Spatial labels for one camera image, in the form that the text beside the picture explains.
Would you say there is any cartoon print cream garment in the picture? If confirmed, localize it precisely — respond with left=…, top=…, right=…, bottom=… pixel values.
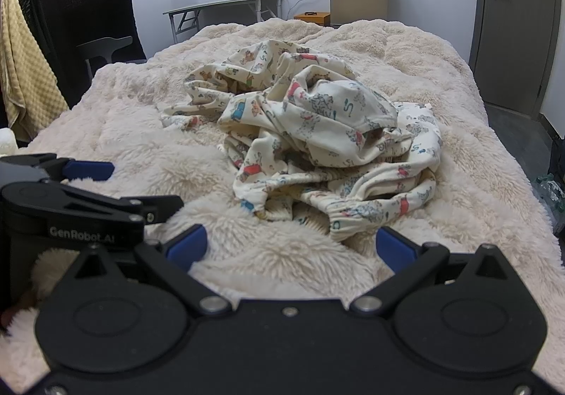
left=162, top=40, right=442, bottom=241

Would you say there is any grey folding table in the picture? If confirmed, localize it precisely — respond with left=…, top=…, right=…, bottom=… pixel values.
left=163, top=0, right=284, bottom=44

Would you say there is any white fluffy plush object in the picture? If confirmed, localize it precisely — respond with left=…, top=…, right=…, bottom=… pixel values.
left=0, top=128, right=18, bottom=157

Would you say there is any cream fluffy blanket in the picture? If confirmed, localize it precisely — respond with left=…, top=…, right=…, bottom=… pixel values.
left=1, top=19, right=564, bottom=394

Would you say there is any yellow checkered towel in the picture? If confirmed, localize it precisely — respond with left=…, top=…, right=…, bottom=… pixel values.
left=1, top=0, right=69, bottom=142

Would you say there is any black plastic chair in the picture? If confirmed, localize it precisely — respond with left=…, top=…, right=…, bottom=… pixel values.
left=77, top=36, right=133, bottom=81

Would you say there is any dark grey door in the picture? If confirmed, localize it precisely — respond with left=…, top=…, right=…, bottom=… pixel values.
left=469, top=0, right=561, bottom=118

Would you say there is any orange toolbox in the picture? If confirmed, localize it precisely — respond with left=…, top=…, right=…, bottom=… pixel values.
left=294, top=11, right=331, bottom=26

